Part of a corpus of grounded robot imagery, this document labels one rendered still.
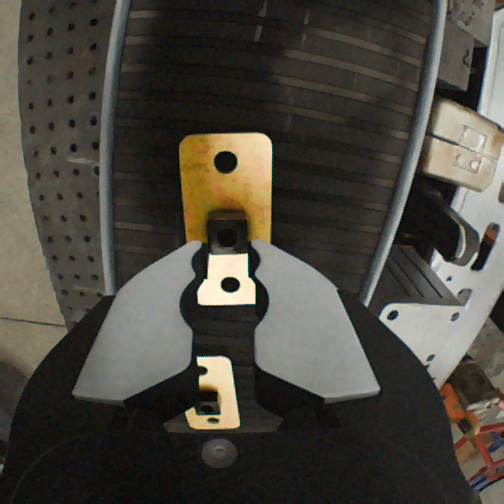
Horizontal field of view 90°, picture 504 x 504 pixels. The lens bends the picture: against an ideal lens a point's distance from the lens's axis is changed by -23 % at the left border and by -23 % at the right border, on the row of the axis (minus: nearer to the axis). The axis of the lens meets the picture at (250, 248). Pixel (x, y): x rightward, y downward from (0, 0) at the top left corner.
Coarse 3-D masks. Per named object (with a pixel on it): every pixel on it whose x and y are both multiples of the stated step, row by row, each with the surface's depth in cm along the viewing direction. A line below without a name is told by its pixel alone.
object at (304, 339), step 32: (256, 256) 12; (288, 256) 11; (256, 288) 10; (288, 288) 10; (320, 288) 9; (288, 320) 8; (320, 320) 8; (256, 352) 7; (288, 352) 7; (320, 352) 7; (352, 352) 7; (256, 384) 7; (288, 384) 6; (320, 384) 6; (352, 384) 6; (320, 416) 6
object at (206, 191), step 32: (192, 160) 13; (256, 160) 13; (192, 192) 14; (224, 192) 14; (256, 192) 14; (192, 224) 14; (224, 224) 13; (256, 224) 14; (224, 256) 15; (224, 288) 16
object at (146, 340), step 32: (192, 256) 11; (128, 288) 9; (160, 288) 10; (192, 288) 10; (128, 320) 8; (160, 320) 8; (192, 320) 10; (96, 352) 7; (128, 352) 7; (160, 352) 7; (192, 352) 7; (96, 384) 6; (128, 384) 6; (160, 384) 6; (192, 384) 7; (160, 416) 7
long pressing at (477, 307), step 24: (480, 48) 24; (480, 72) 25; (480, 96) 26; (456, 192) 31; (480, 216) 33; (480, 240) 34; (432, 264) 35; (456, 288) 38; (480, 288) 38; (480, 312) 41; (456, 336) 43; (456, 360) 46
